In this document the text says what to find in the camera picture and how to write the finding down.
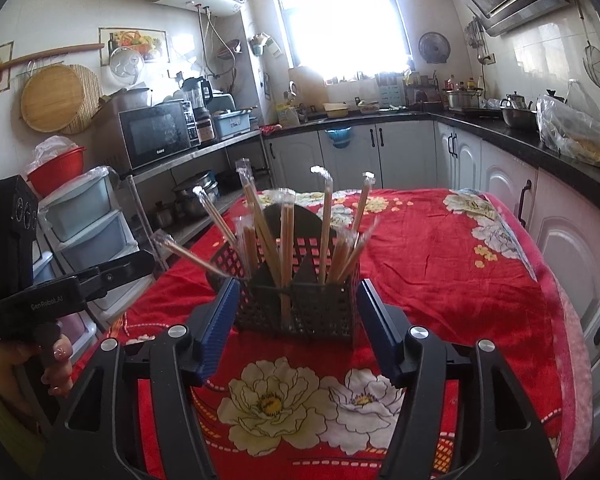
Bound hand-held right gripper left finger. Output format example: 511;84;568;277
42;277;242;480

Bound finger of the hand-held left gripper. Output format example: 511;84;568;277
77;250;156;303

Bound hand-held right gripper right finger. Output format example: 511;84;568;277
356;278;563;480

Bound black plastic utensil basket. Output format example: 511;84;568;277
205;203;363;346

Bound bunch of chopsticks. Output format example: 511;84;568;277
150;159;378;326

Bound person's left forearm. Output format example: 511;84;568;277
0;347;48;466

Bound row of hanging steel utensils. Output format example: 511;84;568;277
570;0;600;90

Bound person's left hand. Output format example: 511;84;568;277
0;332;76;398

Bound white plastic drawer unit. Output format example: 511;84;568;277
30;250;100;358
39;166;141;321

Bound red floral blanket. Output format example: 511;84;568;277
72;187;581;480

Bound red plastic basin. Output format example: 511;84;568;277
26;146;87;198

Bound crumpled white plastic bag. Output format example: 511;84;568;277
32;135;78;161

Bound stacked steel pots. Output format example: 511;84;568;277
172;170;220;218

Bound black microwave oven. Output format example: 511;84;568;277
118;101;196;171

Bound round wooden board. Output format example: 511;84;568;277
20;65;87;133

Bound round woven bamboo tray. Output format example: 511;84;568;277
60;63;104;135

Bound steel shelf table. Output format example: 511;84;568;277
120;130;268;271

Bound grey-blue plastic box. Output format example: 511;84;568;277
212;107;258;141

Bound blender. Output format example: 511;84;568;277
181;76;214;143

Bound long wooden pole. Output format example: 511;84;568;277
0;42;105;78

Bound blue hanging basin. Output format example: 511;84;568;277
325;128;353;151

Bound steel stock pot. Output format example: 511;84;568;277
445;87;483;109

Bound wooden cutting board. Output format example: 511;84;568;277
290;66;328;106

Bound steel pot with lid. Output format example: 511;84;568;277
500;92;538;128

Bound clear plastic bag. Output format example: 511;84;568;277
536;80;600;168

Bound bunch of hanging spatulas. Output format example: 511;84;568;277
464;17;491;66

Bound window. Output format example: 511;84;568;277
267;0;413;68

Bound white wall fan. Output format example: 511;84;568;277
108;46;146;83

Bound fruit wall poster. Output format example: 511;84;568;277
98;27;170;66

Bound wall-mounted holder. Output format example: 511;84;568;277
250;32;281;58

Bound small dark wall fan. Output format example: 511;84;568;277
418;31;452;65

